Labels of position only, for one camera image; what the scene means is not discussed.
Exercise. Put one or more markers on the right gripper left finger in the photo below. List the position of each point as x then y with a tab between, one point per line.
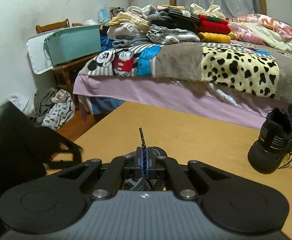
109	178

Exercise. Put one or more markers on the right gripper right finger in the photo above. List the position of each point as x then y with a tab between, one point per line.
168	169

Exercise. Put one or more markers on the black sneaker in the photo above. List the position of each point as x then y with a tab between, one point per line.
273	149
141	184

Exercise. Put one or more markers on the black speckled shoelace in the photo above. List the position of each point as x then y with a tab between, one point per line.
144	154

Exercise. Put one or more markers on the white plastic bag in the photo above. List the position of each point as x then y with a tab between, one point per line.
23	102

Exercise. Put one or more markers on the laundry pile on floor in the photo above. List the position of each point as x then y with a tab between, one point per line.
52	108

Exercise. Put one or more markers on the purple bed sheet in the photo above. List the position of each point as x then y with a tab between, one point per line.
198	98

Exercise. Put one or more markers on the wooden side table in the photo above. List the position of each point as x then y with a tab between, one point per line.
64	73

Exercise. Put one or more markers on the white tray lid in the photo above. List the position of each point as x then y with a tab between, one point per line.
39	57

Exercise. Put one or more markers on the teal storage bin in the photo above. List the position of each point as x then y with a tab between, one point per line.
71	43

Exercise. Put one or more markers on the cartoon patchwork blanket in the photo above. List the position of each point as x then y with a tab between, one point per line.
249	68

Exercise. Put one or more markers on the folded yellow garment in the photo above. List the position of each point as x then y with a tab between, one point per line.
215	38

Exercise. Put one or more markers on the folded grey striped clothes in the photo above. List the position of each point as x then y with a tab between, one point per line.
165	36

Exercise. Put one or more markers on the folded red clothes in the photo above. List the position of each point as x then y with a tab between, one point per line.
210	24

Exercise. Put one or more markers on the floral cream quilt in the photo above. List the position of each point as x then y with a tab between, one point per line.
262	29

